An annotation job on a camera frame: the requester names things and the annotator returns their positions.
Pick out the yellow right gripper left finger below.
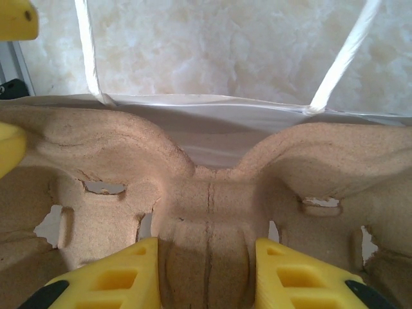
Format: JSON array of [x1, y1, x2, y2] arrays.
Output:
[[17, 237, 161, 309]]

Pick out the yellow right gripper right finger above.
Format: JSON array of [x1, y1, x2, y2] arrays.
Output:
[[254, 237, 400, 309]]

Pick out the brown pulp cup carrier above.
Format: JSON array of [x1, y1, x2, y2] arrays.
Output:
[[0, 104, 412, 309]]

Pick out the white paper carrier bag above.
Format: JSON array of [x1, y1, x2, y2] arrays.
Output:
[[0, 0, 412, 173]]

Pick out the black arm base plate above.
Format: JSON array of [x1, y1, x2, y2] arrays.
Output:
[[0, 79, 26, 101]]

